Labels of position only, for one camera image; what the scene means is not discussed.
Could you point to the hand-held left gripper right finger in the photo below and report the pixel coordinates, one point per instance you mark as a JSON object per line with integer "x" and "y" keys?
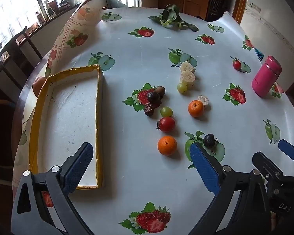
{"x": 205, "y": 169}

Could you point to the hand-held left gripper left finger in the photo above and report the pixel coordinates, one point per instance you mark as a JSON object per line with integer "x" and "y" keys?
{"x": 80, "y": 167}

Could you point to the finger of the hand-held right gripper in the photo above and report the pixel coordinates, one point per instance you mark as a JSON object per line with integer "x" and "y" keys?
{"x": 288, "y": 149}
{"x": 265, "y": 164}

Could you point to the dark plum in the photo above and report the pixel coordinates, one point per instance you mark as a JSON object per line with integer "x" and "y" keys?
{"x": 153, "y": 97}
{"x": 208, "y": 140}

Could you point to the small orange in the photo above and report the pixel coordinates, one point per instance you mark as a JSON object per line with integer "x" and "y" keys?
{"x": 167, "y": 145}
{"x": 195, "y": 108}

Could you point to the white foam tray yellow tape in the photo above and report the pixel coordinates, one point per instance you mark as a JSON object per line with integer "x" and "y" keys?
{"x": 71, "y": 117}

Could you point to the large cherry tomato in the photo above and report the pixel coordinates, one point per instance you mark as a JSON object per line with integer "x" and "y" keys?
{"x": 167, "y": 124}

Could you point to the green grape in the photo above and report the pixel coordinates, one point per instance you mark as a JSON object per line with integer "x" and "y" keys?
{"x": 182, "y": 87}
{"x": 166, "y": 111}

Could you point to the red date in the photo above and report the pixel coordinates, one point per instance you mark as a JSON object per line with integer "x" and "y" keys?
{"x": 149, "y": 109}

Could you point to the brown longan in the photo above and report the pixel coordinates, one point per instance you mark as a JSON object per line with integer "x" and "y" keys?
{"x": 161, "y": 91}

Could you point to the pink thermos bottle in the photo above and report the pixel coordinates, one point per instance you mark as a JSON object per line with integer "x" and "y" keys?
{"x": 265, "y": 78}

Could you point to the red apple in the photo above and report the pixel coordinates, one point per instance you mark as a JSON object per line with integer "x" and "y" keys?
{"x": 38, "y": 84}

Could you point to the small cherry tomato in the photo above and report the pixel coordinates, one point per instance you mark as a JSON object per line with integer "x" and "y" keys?
{"x": 237, "y": 64}

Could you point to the fruit print tablecloth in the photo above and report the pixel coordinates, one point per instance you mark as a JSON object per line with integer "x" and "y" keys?
{"x": 137, "y": 61}

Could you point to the dark wooden chair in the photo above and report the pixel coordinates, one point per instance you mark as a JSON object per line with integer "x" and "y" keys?
{"x": 14, "y": 49}

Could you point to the green bok choy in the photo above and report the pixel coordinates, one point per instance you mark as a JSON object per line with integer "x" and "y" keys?
{"x": 170, "y": 14}

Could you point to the white spray bottle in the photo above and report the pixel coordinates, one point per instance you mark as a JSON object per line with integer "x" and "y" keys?
{"x": 49, "y": 7}

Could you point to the red box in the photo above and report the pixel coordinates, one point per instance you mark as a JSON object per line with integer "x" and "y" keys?
{"x": 54, "y": 5}

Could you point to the dark teapot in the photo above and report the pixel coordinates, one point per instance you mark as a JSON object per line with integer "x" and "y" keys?
{"x": 63, "y": 3}

